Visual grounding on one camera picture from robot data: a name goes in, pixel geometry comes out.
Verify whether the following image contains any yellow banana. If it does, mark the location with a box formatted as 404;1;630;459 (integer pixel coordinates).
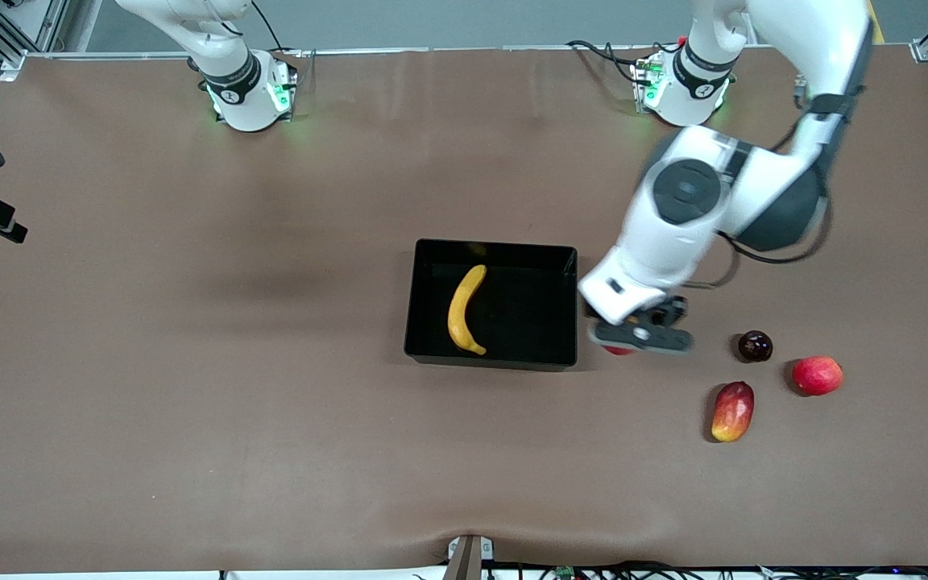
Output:
447;264;488;356

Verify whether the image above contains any black left base cable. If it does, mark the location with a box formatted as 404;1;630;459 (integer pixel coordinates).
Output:
565;39;650;85

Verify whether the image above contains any black base cable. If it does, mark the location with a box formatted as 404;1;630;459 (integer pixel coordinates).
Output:
565;39;650;85
251;0;284;54

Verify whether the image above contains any black plastic box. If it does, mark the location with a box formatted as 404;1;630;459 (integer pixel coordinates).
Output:
404;238;579;372

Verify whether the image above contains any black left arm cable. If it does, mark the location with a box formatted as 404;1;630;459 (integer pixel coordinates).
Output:
683;193;835;291

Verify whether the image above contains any dark purple plum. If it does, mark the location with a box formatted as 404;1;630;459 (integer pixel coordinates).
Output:
737;329;774;363

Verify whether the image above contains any plain red round fruit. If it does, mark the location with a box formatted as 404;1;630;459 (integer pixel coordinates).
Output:
792;355;844;397

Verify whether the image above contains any black right base cable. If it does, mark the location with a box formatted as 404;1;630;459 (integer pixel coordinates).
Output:
251;0;284;54

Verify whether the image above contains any red yellow mango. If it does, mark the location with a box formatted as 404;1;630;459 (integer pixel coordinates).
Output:
710;381;756;443

